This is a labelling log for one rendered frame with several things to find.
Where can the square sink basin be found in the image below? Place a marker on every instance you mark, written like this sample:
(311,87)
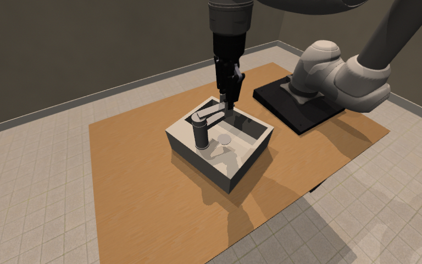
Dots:
(234,145)

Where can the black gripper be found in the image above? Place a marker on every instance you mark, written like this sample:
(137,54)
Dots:
(228,50)

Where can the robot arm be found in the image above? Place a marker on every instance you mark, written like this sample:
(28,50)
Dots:
(359,84)

